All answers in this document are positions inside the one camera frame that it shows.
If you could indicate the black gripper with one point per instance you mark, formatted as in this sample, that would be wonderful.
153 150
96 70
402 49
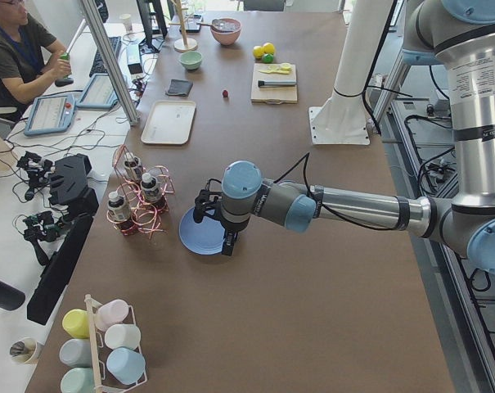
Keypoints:
231 230

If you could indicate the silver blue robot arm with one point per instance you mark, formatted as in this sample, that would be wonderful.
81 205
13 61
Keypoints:
460 35

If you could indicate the blue plastic plate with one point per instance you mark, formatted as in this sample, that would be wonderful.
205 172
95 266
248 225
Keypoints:
204 238

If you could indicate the dark tea bottle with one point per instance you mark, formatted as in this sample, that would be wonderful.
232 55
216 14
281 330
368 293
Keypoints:
150 188
133 166
120 211

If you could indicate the cream rabbit tray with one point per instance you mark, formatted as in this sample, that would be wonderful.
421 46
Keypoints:
169 123

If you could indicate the pink cup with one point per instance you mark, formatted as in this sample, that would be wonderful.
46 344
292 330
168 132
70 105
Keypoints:
109 314

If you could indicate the wooden cutting board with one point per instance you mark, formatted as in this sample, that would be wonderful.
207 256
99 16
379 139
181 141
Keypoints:
273 95

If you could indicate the wooden cup rack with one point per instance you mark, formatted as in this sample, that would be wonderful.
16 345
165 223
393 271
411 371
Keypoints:
103 380

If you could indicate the grey folded cloth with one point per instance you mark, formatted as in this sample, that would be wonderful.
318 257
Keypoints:
179 88

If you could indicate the steel muddler black tip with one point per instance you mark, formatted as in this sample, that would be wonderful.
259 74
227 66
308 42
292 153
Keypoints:
276 83

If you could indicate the blue cup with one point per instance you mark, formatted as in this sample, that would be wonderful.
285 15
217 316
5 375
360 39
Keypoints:
126 365

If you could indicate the yellow plastic knife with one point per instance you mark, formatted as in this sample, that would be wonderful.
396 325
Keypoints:
276 71

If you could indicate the yellow cup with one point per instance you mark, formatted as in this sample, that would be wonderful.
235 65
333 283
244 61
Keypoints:
75 323

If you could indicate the green bowl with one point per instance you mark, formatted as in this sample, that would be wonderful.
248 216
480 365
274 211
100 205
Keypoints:
191 60

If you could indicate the green lime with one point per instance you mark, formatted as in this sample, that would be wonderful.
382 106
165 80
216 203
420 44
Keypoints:
267 58

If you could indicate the whole yellow lemon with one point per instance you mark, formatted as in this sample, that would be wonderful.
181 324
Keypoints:
269 48
258 52

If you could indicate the blue teach pendant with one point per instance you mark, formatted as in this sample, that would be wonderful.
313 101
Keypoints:
50 114
98 95

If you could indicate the grey cup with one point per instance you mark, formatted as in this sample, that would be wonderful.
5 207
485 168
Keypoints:
76 353

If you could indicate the wooden stand round base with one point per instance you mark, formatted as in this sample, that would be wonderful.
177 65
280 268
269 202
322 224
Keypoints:
184 44

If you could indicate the pink bowl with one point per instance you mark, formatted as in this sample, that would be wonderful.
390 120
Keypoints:
227 38

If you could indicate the metal ice scoop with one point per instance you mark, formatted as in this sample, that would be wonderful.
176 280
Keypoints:
220 25

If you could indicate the mint green cup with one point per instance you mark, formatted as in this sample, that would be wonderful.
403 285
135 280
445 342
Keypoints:
78 380

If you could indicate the black water bottle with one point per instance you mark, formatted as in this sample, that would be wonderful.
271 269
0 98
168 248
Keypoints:
10 298

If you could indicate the paper cup with utensils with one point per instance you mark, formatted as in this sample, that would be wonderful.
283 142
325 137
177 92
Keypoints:
25 351

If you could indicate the white paper cup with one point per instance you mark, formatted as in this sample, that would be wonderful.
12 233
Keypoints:
126 20

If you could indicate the copper wire bottle rack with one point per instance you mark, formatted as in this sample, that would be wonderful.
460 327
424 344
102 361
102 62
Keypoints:
146 216

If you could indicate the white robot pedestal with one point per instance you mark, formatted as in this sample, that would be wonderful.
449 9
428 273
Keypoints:
342 120

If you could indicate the aluminium frame post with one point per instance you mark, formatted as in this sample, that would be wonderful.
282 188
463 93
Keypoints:
96 26

